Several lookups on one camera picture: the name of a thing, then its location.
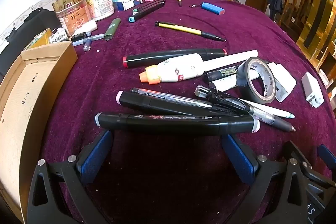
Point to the black gel pen grey grip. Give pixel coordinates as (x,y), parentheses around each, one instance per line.
(273,120)

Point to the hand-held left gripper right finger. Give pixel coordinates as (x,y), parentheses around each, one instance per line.
(239,158)

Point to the black tape roll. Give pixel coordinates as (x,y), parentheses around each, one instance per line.
(244,87)

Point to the small blue white box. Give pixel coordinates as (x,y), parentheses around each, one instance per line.
(130,1)

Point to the brown cardboard box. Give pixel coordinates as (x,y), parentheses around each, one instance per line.
(23,108)

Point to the white eraser block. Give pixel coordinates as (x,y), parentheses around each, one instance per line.
(88,27)

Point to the green lighter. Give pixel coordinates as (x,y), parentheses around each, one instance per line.
(113,28)

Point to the white barcode label box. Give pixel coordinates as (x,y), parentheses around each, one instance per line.
(58,35)

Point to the clear plastic pen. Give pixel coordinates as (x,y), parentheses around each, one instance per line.
(89,39)

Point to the yellow green carton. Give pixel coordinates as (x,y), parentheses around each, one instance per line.
(38,39)

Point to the black marker red caps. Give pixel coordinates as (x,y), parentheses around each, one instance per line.
(162,57)

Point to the small yellow black tool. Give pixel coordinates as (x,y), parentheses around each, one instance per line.
(179,1)

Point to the purple velvet tablecloth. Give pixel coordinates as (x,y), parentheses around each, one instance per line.
(244,32)

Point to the white stick pen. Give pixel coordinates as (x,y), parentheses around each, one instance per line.
(236,58)

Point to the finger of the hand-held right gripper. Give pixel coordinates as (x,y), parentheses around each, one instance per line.
(294,151)
(326,154)

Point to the black marker green cap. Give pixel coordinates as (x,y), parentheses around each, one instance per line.
(149,5)

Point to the blue battery pack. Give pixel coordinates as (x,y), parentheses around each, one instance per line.
(212,8)

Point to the white paper tube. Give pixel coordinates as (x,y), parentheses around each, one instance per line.
(223,83)

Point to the black marker grey caps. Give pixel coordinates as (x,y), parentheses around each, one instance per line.
(170,121)

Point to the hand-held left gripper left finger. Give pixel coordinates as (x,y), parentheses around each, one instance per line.
(95,158)

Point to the yellow black pen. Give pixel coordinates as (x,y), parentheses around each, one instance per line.
(183,28)

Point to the white glue bottle orange cap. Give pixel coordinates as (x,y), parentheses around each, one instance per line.
(178,69)

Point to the small white charger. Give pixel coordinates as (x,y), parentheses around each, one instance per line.
(311,87)

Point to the wooden stair railing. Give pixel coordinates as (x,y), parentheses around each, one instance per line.
(296,7)

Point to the large white charger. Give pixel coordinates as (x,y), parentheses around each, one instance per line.
(284,77)

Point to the clear jar orange label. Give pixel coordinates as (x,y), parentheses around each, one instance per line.
(72,11)

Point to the black marker blue cap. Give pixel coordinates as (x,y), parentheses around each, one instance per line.
(144,12)

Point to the black marker green label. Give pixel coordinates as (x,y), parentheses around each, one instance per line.
(220,74)

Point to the white plastic jar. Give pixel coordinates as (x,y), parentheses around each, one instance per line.
(98,1)

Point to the white pen teal tip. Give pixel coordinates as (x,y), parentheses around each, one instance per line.
(275,111)

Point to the black sofa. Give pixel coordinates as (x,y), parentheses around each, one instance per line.
(23,27)

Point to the black marker pink cap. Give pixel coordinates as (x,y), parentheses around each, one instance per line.
(147,102)

